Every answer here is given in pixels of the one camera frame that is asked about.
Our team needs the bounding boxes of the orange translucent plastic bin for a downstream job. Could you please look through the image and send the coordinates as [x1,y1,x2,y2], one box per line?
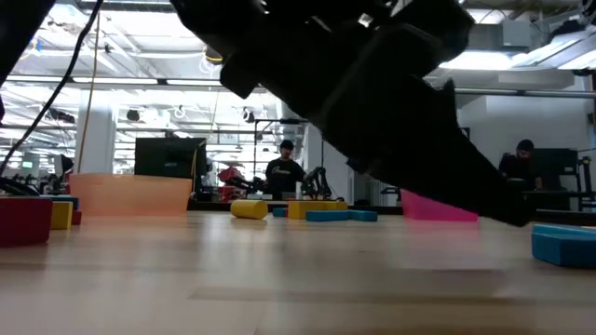
[68,172,194,218]

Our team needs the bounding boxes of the black ceiling cable reel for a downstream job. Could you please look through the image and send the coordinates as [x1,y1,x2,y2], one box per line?
[202,44,225,66]

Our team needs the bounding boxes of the yellow wooden cylinder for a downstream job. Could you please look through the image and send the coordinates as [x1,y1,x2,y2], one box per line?
[229,198,270,221]

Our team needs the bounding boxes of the black background rig frame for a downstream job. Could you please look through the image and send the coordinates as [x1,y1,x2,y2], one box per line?
[252,117,311,187]

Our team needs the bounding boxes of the black background stand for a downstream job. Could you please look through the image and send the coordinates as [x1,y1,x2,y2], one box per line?
[576,154,596,211]

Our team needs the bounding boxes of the white pillar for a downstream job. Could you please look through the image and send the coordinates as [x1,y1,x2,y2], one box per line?
[74,90,118,176]

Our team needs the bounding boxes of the long yellow cable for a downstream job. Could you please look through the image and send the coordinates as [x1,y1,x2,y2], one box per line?
[76,0,104,174]

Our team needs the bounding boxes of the red translucent plastic bin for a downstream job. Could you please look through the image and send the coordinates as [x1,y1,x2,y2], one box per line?
[399,187,480,223]

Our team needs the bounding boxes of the red background object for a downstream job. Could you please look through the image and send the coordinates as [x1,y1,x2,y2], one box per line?
[217,166,247,200]

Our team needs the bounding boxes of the person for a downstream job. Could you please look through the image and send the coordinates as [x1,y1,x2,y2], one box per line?
[264,139,309,201]
[496,138,545,193]

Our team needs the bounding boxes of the long overhead light bar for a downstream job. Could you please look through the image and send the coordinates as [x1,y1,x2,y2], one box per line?
[0,74,596,100]

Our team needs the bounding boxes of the black background monitor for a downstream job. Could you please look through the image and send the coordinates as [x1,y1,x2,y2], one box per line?
[530,147,581,193]

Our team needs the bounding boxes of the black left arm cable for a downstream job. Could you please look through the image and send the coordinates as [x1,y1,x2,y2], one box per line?
[0,0,104,178]

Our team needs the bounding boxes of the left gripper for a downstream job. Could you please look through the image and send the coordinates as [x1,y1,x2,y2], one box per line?
[169,0,476,122]

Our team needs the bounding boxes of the red wooden arch block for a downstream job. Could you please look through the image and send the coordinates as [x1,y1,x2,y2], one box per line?
[0,195,54,248]

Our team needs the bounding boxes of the black aluminium table frame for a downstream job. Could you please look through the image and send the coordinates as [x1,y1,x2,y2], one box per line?
[185,198,596,228]

